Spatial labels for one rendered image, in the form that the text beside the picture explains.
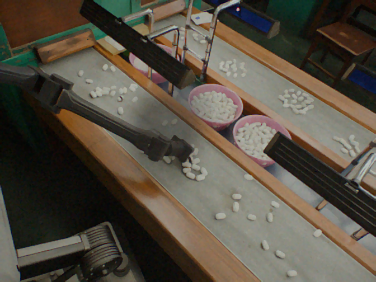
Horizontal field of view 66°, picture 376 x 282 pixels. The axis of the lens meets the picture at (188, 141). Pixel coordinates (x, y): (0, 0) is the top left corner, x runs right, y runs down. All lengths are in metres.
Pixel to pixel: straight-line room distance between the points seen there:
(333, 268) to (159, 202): 0.63
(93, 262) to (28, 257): 0.18
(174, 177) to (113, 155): 0.25
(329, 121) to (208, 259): 0.96
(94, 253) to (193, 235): 0.32
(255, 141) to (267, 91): 0.38
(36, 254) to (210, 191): 0.61
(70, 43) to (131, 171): 0.77
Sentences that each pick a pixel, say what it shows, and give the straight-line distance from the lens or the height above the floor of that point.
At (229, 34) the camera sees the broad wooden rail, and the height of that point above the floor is 0.76.
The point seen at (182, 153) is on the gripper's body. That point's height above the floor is 0.82.
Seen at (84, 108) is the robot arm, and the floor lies 1.03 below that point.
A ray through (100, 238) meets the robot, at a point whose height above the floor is 0.79.
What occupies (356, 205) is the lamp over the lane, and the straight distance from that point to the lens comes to 0.88.
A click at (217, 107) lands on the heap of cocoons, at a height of 0.74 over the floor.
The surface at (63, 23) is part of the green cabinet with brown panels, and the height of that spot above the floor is 0.91.
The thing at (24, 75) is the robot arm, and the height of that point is 1.11.
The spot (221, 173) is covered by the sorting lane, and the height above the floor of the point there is 0.74.
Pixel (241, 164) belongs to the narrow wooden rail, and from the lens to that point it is 1.21.
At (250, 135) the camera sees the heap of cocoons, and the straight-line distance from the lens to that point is 1.38.
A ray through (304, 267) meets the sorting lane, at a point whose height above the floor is 0.74.
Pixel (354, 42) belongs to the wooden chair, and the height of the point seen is 0.46.
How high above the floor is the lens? 1.71
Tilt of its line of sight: 50 degrees down
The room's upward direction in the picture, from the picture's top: 11 degrees clockwise
